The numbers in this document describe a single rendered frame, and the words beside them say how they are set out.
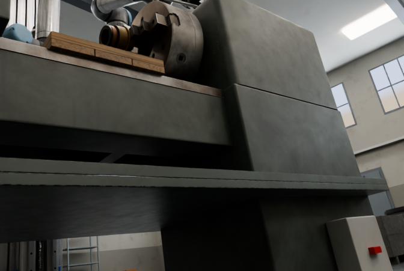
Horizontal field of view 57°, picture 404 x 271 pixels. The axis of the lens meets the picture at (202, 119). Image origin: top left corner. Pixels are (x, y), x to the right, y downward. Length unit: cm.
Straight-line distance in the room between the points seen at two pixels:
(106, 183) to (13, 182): 15
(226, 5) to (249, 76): 27
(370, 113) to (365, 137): 68
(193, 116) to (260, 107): 24
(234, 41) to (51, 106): 64
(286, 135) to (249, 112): 16
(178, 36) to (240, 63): 21
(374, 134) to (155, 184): 1067
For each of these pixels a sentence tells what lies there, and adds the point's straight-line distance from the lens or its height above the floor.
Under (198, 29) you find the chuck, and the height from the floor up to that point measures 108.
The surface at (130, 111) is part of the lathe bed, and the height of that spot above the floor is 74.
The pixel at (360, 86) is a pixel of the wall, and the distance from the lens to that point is 1169.
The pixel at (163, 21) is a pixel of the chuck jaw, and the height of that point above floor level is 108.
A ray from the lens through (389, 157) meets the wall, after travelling 1108.
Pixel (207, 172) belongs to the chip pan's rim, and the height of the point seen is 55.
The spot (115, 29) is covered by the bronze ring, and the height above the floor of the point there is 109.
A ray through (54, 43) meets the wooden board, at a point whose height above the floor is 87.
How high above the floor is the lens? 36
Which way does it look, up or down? 22 degrees up
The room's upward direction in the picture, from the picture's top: 10 degrees counter-clockwise
